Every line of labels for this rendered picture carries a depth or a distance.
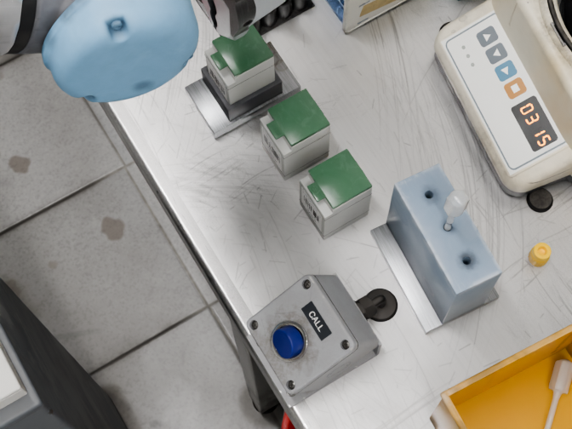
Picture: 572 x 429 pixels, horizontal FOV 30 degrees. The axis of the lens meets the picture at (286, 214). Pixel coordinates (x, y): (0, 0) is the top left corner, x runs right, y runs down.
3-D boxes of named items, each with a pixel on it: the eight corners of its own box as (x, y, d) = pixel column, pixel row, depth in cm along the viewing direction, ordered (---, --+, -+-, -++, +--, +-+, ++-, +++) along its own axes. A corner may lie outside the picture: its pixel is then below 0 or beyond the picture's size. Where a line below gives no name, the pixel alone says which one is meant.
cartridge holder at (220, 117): (185, 94, 97) (181, 75, 94) (270, 48, 99) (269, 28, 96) (215, 140, 96) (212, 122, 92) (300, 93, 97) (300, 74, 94)
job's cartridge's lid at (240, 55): (203, 48, 90) (203, 44, 90) (251, 22, 91) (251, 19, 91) (226, 82, 89) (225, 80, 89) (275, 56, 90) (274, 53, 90)
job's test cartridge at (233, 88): (208, 81, 96) (203, 47, 90) (254, 56, 97) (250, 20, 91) (231, 116, 95) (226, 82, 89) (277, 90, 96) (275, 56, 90)
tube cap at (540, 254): (523, 254, 92) (528, 247, 90) (540, 245, 92) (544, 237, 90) (534, 271, 91) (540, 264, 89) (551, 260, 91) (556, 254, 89)
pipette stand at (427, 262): (369, 233, 92) (376, 191, 83) (440, 200, 93) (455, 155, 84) (424, 334, 89) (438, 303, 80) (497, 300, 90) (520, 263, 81)
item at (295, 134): (261, 145, 95) (258, 112, 89) (306, 120, 96) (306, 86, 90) (284, 181, 94) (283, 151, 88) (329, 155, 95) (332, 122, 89)
